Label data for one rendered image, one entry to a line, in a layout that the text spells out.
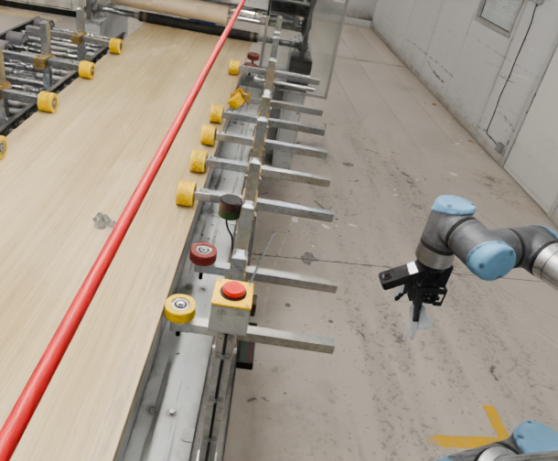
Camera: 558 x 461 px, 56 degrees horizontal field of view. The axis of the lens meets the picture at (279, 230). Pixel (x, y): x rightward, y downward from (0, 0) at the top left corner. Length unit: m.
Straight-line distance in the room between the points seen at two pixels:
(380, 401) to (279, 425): 0.50
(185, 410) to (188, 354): 0.20
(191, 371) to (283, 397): 0.87
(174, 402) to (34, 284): 0.48
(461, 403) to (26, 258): 1.98
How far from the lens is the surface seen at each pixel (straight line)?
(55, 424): 1.16
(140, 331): 1.31
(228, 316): 0.93
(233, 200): 1.42
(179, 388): 1.57
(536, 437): 1.45
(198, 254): 1.55
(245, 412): 2.32
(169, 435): 1.47
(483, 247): 1.17
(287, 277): 1.59
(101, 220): 1.65
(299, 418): 2.35
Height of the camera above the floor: 1.82
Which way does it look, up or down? 32 degrees down
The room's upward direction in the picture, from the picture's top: 12 degrees clockwise
